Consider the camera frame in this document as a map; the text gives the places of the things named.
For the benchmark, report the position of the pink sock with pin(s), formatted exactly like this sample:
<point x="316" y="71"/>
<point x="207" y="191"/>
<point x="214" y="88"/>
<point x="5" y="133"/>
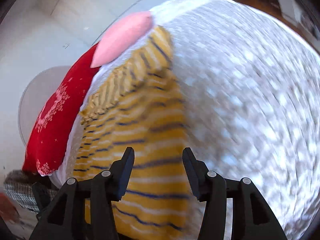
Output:
<point x="122" y="38"/>

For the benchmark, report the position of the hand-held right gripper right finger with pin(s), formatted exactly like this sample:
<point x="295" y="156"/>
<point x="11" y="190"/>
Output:
<point x="192" y="172"/>

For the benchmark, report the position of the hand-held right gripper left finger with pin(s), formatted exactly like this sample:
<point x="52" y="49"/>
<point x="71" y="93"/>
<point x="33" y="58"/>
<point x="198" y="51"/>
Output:
<point x="124" y="172"/>

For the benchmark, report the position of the red snowflake sock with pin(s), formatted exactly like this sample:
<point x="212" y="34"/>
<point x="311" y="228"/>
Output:
<point x="53" y="120"/>

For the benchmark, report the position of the yellow striped knit sweater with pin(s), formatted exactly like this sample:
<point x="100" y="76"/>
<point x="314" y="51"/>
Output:
<point x="150" y="130"/>

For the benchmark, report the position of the grey woven basket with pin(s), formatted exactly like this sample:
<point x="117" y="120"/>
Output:
<point x="20" y="188"/>

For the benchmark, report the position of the white textured blanket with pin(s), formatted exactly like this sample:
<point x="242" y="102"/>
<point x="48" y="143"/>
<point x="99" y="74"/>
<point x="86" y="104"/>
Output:
<point x="237" y="92"/>

